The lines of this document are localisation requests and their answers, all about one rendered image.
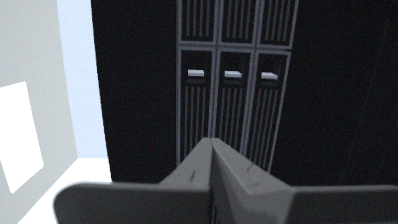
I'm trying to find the black server rack frame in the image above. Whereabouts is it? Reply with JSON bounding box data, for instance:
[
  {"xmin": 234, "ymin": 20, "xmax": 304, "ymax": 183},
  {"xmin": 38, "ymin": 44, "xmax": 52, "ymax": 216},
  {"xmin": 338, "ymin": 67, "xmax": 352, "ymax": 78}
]
[{"xmin": 90, "ymin": 0, "xmax": 398, "ymax": 187}]

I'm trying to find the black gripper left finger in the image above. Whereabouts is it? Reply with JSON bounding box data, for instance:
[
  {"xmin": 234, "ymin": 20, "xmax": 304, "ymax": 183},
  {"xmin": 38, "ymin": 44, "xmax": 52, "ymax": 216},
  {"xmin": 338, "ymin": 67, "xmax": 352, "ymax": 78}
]
[{"xmin": 52, "ymin": 137, "xmax": 213, "ymax": 224}]

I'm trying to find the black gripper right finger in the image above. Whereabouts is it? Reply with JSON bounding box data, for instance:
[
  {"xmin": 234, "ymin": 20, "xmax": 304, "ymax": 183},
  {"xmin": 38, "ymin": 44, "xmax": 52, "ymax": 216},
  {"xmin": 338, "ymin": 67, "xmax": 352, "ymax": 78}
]
[{"xmin": 211, "ymin": 138, "xmax": 398, "ymax": 224}]

